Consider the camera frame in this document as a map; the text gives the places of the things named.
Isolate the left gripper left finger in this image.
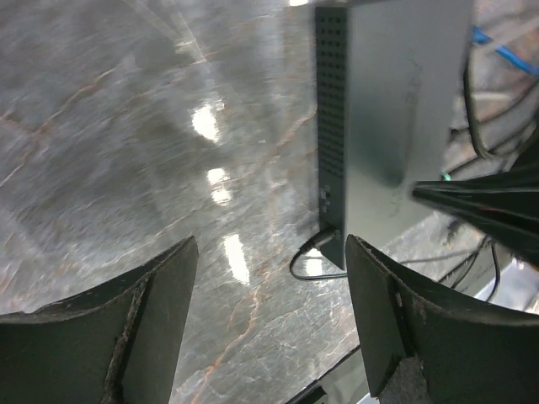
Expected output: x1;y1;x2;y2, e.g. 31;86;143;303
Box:
1;237;199;403

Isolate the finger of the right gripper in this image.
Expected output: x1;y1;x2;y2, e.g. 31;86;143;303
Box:
412;163;538;267

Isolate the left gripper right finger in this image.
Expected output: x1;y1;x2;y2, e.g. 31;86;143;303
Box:
345;235;538;403

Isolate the black cable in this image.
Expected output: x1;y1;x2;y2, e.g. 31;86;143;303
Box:
289;229;350;282

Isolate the black network switch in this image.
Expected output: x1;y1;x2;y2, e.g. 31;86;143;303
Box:
313;0;474;268

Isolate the blue ethernet cable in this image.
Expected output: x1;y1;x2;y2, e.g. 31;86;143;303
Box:
471;24;539;79

